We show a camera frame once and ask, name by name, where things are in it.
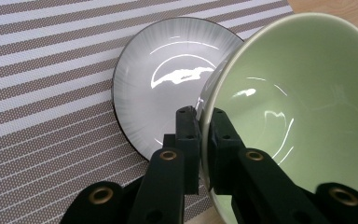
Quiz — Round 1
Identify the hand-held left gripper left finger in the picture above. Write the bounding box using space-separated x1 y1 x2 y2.
162 105 201 195

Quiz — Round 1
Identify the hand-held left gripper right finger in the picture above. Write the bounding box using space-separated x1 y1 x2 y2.
209 107 247 195

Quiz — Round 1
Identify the grey plate dark rim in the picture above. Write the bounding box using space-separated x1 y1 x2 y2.
111 16 245 161

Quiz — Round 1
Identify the green ceramic bowl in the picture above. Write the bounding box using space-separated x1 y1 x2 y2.
198 12 358 224

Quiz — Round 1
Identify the striped woven placemat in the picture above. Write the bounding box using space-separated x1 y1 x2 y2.
0 0 295 224

